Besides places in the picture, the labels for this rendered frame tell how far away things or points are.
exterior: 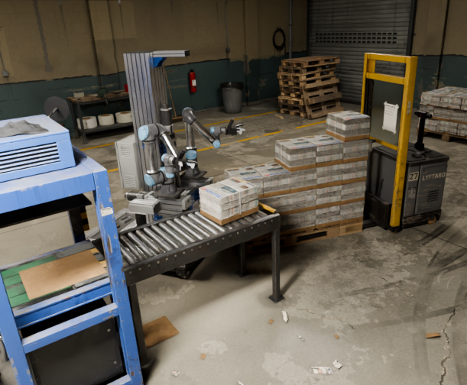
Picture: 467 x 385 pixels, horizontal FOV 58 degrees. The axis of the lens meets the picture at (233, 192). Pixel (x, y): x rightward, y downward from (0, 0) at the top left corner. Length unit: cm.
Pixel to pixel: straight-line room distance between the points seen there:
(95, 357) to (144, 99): 218
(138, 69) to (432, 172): 319
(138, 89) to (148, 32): 668
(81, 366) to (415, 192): 364
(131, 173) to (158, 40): 680
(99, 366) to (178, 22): 902
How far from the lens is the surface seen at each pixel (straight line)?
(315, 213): 451
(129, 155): 412
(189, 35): 1104
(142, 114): 397
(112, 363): 302
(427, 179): 498
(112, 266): 254
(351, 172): 455
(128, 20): 1040
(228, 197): 317
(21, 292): 289
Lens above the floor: 224
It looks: 22 degrees down
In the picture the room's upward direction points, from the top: 3 degrees counter-clockwise
